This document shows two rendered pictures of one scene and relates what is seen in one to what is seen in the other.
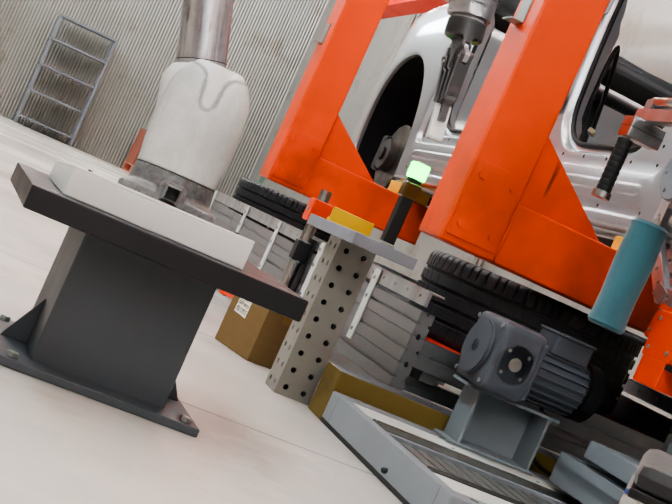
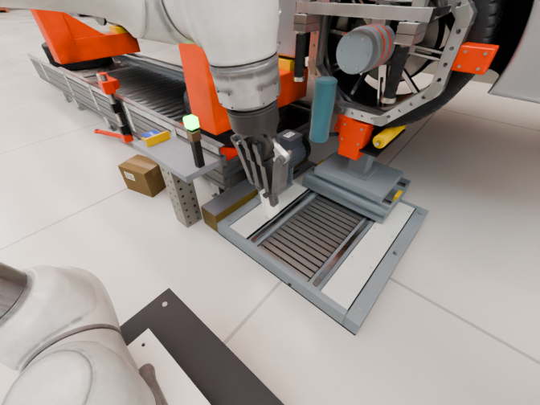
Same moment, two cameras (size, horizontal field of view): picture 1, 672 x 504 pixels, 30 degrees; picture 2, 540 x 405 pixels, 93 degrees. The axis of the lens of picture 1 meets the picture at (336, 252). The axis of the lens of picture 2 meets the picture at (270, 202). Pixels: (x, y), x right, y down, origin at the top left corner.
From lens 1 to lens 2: 2.16 m
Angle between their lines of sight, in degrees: 49
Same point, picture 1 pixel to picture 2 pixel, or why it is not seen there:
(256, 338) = (149, 189)
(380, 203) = (115, 42)
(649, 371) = (349, 151)
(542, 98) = not seen: hidden behind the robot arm
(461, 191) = (212, 107)
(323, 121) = (58, 18)
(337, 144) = (75, 26)
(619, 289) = (325, 124)
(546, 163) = not seen: hidden behind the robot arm
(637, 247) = (328, 99)
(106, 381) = not seen: outside the picture
